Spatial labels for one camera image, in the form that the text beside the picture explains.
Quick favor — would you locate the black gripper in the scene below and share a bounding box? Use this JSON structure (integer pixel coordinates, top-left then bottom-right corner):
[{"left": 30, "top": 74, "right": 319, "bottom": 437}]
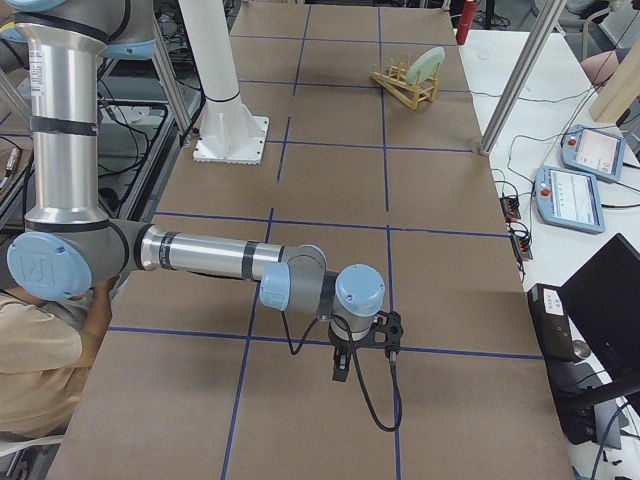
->
[{"left": 328, "top": 327, "right": 373, "bottom": 382}]

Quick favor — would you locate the pale green plate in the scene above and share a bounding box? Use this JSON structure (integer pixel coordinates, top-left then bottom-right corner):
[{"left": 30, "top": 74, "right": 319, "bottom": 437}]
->
[{"left": 405, "top": 47, "right": 446, "bottom": 85}]

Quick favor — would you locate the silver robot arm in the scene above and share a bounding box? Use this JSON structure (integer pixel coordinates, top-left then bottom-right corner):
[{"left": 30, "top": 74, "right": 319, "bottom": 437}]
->
[{"left": 7, "top": 1, "right": 402, "bottom": 381}]

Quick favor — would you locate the black usb hub right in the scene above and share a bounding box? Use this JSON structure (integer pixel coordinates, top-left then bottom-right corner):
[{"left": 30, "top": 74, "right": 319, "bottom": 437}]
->
[{"left": 509, "top": 228, "right": 533, "bottom": 262}]

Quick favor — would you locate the black usb hub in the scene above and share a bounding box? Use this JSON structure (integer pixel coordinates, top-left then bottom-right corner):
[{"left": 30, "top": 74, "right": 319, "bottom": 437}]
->
[
  {"left": 509, "top": 228, "right": 533, "bottom": 262},
  {"left": 499, "top": 195, "right": 521, "bottom": 222}
]

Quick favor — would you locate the black computer box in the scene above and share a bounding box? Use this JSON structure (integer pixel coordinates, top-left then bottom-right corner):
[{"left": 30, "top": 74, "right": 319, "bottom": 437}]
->
[{"left": 527, "top": 283, "right": 592, "bottom": 362}]

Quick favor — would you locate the black usb hub left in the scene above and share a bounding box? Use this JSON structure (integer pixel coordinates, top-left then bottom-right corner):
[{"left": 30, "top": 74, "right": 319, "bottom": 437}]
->
[{"left": 499, "top": 195, "right": 521, "bottom": 222}]

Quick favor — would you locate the black monitor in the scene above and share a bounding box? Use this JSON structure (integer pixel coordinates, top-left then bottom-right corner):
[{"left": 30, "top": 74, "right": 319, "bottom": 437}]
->
[{"left": 554, "top": 233, "right": 639, "bottom": 449}]

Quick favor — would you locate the near teach pendant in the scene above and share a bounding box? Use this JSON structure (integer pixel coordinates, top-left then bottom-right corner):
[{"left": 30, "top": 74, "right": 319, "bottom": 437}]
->
[{"left": 534, "top": 165, "right": 605, "bottom": 234}]

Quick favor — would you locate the teach pendant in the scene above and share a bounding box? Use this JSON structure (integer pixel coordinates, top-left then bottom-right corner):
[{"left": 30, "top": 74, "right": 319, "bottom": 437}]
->
[
  {"left": 561, "top": 124, "right": 627, "bottom": 183},
  {"left": 534, "top": 165, "right": 605, "bottom": 234}
]

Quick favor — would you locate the wooden dish rack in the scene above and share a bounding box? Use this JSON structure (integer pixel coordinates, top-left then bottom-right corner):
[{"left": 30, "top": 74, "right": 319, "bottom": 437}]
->
[{"left": 370, "top": 60, "right": 443, "bottom": 110}]

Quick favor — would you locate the person in beige shirt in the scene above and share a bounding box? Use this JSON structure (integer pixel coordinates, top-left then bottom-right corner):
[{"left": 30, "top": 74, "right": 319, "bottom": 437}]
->
[{"left": 1, "top": 277, "right": 117, "bottom": 440}]

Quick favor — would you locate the far teach pendant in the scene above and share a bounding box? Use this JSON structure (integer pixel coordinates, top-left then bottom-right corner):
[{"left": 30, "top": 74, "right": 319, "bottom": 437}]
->
[{"left": 561, "top": 124, "right": 627, "bottom": 183}]

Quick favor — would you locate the red cylinder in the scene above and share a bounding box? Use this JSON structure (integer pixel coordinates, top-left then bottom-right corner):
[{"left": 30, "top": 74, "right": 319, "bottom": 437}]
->
[{"left": 456, "top": 0, "right": 479, "bottom": 46}]

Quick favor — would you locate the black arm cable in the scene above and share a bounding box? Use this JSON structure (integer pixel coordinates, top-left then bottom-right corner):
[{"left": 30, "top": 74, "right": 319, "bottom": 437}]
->
[{"left": 281, "top": 308, "right": 404, "bottom": 433}]

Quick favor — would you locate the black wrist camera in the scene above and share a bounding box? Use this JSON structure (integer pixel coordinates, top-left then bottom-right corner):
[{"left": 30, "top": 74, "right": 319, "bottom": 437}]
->
[{"left": 370, "top": 311, "right": 404, "bottom": 357}]

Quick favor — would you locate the white camera pole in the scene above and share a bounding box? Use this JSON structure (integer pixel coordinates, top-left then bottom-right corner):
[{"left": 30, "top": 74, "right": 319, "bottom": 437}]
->
[{"left": 179, "top": 0, "right": 269, "bottom": 165}]

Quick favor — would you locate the grey aluminium frame post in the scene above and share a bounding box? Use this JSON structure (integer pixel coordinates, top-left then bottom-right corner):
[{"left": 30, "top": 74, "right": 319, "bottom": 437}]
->
[{"left": 479, "top": 0, "right": 566, "bottom": 156}]

